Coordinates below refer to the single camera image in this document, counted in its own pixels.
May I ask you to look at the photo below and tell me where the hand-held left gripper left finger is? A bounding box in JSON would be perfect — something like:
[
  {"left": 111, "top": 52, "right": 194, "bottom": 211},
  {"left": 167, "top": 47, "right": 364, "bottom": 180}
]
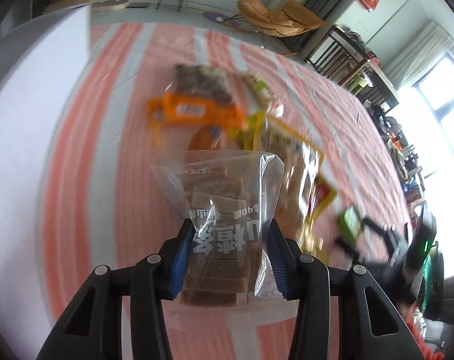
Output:
[{"left": 35, "top": 217, "right": 195, "bottom": 360}]

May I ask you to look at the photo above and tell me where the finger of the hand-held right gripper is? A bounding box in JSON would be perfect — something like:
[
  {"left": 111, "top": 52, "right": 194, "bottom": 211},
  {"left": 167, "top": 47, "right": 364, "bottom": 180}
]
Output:
[
  {"left": 360, "top": 215, "right": 404, "bottom": 248},
  {"left": 334, "top": 234, "right": 370, "bottom": 265}
]

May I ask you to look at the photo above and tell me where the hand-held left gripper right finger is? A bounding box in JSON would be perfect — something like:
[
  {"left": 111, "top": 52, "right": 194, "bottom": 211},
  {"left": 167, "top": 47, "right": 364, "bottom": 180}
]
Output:
[{"left": 266, "top": 217, "right": 426, "bottom": 360}]

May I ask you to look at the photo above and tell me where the small green snack packet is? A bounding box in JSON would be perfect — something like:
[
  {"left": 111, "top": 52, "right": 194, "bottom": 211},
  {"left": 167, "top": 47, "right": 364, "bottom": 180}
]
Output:
[{"left": 337, "top": 206, "right": 362, "bottom": 241}]

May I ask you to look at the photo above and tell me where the clear bag of brown slices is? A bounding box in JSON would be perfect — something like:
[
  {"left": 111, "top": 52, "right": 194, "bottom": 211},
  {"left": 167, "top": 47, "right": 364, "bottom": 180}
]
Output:
[{"left": 149, "top": 150, "right": 285, "bottom": 323}]

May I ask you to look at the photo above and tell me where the nut packet with orange bottom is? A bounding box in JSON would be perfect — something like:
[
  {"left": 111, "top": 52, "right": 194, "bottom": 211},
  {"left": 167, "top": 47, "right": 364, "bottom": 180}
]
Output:
[{"left": 146, "top": 64, "right": 248, "bottom": 151}]

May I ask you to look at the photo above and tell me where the white cardboard box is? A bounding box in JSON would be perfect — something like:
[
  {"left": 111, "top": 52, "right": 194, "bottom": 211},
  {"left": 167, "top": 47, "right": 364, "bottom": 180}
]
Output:
[{"left": 0, "top": 5, "right": 92, "bottom": 346}]

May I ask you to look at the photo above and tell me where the red yellow snack packet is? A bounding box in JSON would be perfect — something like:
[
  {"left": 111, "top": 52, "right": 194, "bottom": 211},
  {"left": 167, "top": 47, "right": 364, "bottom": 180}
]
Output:
[{"left": 311, "top": 178, "right": 338, "bottom": 222}]

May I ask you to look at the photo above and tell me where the row of bottles and jars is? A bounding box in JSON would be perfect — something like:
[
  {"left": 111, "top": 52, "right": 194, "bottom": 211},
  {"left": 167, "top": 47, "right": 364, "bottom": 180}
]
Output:
[{"left": 365, "top": 97, "right": 426, "bottom": 211}]

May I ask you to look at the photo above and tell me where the gold clear snack bag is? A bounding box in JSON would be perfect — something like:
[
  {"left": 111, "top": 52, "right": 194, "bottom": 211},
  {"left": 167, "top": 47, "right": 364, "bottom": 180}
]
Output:
[{"left": 249, "top": 112, "right": 325, "bottom": 263}]

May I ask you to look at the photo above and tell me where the brown orange snack packet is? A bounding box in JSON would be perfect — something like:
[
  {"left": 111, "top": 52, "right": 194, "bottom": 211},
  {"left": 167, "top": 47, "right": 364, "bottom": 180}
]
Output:
[{"left": 187, "top": 125, "right": 227, "bottom": 152}]

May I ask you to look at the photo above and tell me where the window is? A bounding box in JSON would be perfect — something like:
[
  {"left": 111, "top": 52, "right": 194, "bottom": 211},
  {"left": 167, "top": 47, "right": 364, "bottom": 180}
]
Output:
[{"left": 414, "top": 52, "right": 454, "bottom": 278}]

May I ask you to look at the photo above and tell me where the green plastic stool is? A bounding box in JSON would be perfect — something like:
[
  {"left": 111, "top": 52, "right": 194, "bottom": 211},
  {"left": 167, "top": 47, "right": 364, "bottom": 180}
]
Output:
[{"left": 349, "top": 74, "right": 372, "bottom": 94}]

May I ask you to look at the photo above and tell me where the wooden side desk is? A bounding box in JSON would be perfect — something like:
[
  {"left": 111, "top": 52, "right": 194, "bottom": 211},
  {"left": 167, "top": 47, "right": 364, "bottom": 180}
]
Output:
[{"left": 362, "top": 56, "right": 400, "bottom": 106}]

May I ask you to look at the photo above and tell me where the white sheer curtain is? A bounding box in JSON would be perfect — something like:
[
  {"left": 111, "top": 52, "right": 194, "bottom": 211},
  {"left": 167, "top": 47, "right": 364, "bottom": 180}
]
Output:
[{"left": 384, "top": 20, "right": 454, "bottom": 87}]

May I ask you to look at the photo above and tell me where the wooden slatted crib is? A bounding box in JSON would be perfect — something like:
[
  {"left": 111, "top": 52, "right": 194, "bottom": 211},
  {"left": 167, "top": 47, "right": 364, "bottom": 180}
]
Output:
[{"left": 305, "top": 24, "right": 374, "bottom": 83}]

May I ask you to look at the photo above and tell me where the orange striped tablecloth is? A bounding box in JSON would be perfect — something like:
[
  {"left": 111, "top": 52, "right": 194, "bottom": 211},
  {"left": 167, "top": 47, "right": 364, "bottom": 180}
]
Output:
[{"left": 39, "top": 22, "right": 419, "bottom": 360}]

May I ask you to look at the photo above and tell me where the orange lounge chair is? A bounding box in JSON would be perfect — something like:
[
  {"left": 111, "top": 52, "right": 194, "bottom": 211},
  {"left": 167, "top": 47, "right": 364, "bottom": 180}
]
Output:
[{"left": 237, "top": 0, "right": 327, "bottom": 51}]

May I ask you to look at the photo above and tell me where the purple round rug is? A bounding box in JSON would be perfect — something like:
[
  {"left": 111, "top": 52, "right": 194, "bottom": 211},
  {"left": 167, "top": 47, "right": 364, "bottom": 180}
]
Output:
[{"left": 201, "top": 10, "right": 250, "bottom": 31}]

